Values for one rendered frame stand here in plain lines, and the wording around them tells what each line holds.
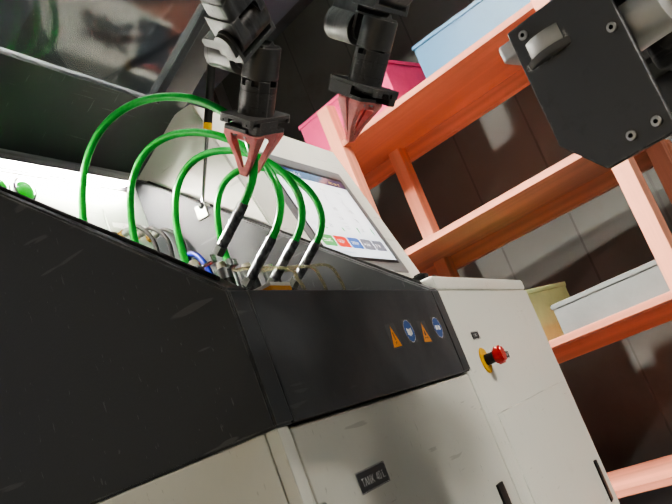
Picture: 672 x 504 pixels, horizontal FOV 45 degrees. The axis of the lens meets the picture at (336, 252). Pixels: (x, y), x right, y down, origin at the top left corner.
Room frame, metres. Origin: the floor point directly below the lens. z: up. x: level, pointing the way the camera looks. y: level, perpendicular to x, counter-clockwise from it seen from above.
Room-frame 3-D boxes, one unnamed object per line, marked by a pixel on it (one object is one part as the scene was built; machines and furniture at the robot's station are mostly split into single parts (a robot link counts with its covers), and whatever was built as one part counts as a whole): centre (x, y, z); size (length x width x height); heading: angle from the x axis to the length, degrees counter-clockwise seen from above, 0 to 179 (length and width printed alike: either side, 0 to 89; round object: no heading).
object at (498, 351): (1.60, -0.21, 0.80); 0.05 x 0.04 x 0.05; 157
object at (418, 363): (1.21, 0.01, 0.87); 0.62 x 0.04 x 0.16; 157
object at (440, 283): (1.89, -0.19, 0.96); 0.70 x 0.22 x 0.03; 157
